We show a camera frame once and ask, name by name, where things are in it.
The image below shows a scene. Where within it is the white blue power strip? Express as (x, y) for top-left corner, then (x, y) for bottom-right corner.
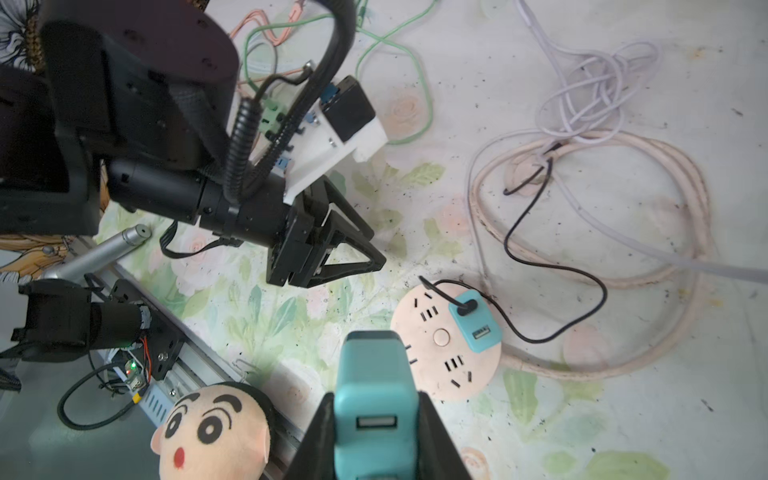
(249, 98), (317, 186)

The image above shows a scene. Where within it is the plush doll pink dress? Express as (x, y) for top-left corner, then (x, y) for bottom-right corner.
(150, 382), (276, 479)

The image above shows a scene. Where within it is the green charging cable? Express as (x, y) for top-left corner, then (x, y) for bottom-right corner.
(242, 0), (439, 146)

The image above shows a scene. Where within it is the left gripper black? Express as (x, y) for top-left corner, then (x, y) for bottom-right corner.
(107, 159), (386, 287)

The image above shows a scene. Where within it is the teal adapter with white cable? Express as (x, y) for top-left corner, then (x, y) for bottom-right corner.
(334, 330), (419, 479)

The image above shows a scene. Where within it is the pink three-pin plug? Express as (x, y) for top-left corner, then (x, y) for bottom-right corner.
(503, 153), (557, 196)

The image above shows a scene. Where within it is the round pink socket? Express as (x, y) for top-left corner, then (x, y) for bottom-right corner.
(391, 284), (502, 401)

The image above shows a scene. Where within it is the teal adapter with black cable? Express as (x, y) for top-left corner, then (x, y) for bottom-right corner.
(448, 290), (502, 353)

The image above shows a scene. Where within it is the pink charging cable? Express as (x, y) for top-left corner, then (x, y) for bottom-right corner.
(227, 0), (307, 85)

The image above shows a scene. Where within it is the black thin cable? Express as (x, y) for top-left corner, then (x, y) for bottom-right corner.
(418, 143), (609, 345)

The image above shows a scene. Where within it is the green plug adapter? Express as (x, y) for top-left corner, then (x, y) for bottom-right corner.
(258, 98), (287, 135)

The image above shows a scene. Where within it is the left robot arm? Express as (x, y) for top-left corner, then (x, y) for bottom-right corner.
(1, 1), (386, 288)

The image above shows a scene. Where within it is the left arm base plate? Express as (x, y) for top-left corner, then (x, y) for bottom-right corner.
(111, 279), (187, 382)

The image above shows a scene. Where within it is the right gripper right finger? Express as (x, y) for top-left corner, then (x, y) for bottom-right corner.
(418, 392), (471, 480)

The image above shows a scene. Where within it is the white coiled cable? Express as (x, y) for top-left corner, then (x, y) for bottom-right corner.
(464, 0), (768, 286)

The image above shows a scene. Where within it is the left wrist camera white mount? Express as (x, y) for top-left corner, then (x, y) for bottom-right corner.
(280, 75), (388, 205)

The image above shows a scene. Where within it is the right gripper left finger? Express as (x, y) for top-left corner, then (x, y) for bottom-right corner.
(284, 392), (335, 480)

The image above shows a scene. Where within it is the pink socket cord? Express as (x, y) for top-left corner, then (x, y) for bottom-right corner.
(469, 130), (718, 382)

